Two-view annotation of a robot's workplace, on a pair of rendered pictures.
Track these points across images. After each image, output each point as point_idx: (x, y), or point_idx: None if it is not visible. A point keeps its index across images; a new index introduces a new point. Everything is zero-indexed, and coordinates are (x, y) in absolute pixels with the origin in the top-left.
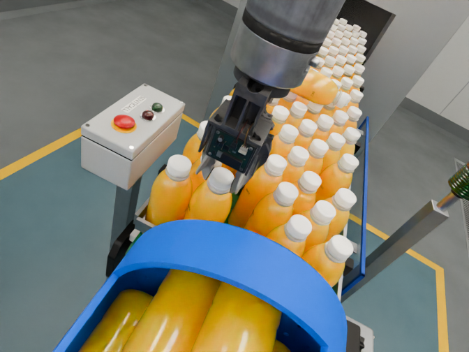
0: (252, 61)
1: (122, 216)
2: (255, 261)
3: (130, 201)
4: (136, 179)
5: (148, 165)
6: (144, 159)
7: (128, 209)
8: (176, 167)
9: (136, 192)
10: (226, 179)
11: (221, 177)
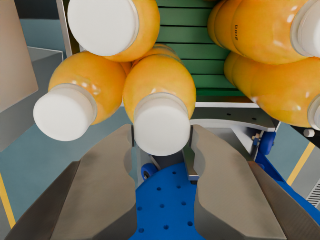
0: None
1: None
2: None
3: (51, 17)
4: (30, 68)
5: (16, 28)
6: (1, 55)
7: (58, 19)
8: (65, 135)
9: (44, 3)
10: (174, 140)
11: (161, 139)
